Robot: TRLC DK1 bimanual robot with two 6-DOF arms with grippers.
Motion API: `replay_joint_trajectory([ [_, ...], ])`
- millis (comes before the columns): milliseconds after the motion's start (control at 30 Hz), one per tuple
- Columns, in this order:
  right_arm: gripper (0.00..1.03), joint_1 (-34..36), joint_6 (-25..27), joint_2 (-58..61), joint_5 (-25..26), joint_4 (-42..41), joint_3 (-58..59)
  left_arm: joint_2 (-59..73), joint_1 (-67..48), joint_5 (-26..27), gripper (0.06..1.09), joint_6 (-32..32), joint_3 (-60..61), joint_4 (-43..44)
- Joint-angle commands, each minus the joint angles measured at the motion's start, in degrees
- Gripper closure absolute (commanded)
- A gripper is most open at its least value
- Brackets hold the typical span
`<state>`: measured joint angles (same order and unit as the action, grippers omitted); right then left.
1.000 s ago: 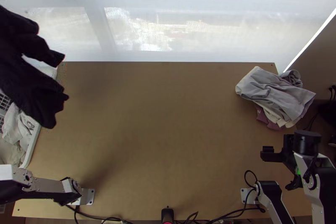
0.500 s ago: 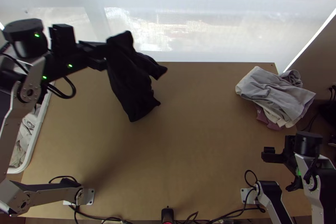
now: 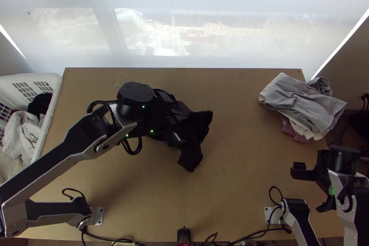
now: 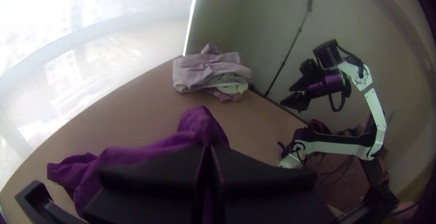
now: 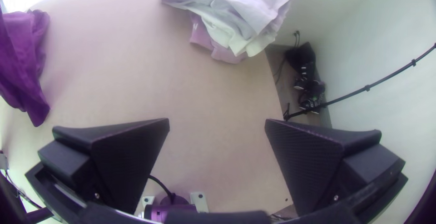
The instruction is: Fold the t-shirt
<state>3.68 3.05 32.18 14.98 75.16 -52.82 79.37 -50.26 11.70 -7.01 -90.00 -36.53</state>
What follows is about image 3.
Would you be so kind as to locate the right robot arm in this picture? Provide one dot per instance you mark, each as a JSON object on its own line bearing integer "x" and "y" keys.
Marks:
{"x": 346, "y": 208}

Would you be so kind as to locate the black t-shirt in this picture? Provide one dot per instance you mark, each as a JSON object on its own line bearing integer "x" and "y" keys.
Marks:
{"x": 197, "y": 142}

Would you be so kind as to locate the heap of clothes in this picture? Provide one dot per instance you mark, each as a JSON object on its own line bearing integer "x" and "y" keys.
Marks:
{"x": 21, "y": 130}

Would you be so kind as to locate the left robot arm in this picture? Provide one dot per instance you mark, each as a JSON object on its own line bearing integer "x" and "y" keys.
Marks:
{"x": 57, "y": 153}

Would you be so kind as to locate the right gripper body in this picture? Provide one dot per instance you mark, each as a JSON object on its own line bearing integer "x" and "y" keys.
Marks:
{"x": 312, "y": 175}

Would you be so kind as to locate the white laundry basket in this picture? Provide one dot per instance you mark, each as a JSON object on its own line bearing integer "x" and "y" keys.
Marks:
{"x": 43, "y": 84}

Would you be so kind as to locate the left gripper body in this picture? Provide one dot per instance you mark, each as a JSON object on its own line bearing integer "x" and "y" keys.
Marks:
{"x": 177, "y": 119}

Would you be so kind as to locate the pile of folded clothes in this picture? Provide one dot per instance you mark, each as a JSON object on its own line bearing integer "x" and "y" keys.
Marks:
{"x": 305, "y": 104}

